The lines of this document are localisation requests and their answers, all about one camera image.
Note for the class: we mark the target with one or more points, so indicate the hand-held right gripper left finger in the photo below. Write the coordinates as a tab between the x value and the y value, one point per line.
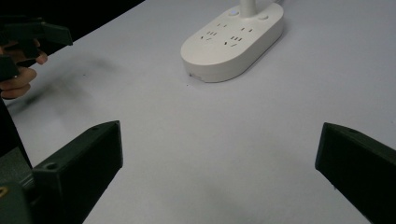
77	168

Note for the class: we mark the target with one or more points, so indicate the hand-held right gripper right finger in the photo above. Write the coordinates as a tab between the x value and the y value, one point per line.
358	165

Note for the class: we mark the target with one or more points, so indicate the white power strip lamp base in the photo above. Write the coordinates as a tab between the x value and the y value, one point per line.
230	46

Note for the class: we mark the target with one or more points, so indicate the white lamp stem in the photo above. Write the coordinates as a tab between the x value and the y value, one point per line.
248	7

